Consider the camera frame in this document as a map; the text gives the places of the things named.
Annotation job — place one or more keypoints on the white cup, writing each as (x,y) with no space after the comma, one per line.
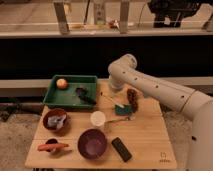
(97,118)

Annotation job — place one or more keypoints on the small dark cup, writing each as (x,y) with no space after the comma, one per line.
(51,141)

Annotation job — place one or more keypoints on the black machine in background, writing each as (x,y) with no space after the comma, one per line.
(170,13)

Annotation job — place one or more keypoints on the green plastic tray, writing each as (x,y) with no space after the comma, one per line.
(67,98)

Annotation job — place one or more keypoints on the black tool in tray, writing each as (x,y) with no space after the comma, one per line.
(82,94)

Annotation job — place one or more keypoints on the brown bowl with wrapper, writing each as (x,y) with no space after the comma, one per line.
(54,112)

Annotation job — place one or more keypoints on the orange round fruit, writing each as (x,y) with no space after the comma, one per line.
(61,83)

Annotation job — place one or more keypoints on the purple bowl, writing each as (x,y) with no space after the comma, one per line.
(92,144)

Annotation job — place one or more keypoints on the orange carrot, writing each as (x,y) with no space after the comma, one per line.
(45,147)

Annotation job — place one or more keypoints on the crumpled grey wrapper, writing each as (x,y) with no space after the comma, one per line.
(56,122)

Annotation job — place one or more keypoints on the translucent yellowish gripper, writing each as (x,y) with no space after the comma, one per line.
(115,89)

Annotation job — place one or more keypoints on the green sponge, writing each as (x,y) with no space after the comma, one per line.
(123,111)

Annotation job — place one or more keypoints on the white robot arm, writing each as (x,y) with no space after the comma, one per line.
(195,105)

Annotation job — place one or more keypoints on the black rectangular remote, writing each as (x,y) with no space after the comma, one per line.
(121,149)

